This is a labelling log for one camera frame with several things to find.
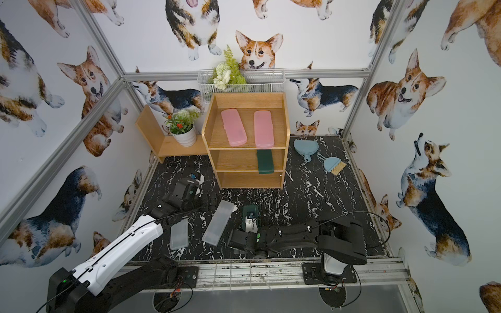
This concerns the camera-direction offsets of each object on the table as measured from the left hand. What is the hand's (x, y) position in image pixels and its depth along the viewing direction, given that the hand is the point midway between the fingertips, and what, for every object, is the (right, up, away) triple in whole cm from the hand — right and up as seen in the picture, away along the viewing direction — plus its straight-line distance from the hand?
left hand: (210, 193), depth 81 cm
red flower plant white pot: (-19, +31, +16) cm, 40 cm away
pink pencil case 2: (+22, +26, -3) cm, 34 cm away
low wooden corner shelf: (-33, +21, +28) cm, 48 cm away
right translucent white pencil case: (+2, -14, +5) cm, 15 cm away
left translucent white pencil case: (-14, -18, +3) cm, 23 cm away
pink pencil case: (+10, +28, -1) cm, 29 cm away
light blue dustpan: (+49, +20, +36) cm, 64 cm away
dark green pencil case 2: (+23, +13, +4) cm, 27 cm away
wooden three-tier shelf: (+10, +10, +5) cm, 15 cm away
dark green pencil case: (+15, -9, +10) cm, 20 cm away
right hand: (+15, -19, +1) cm, 24 cm away
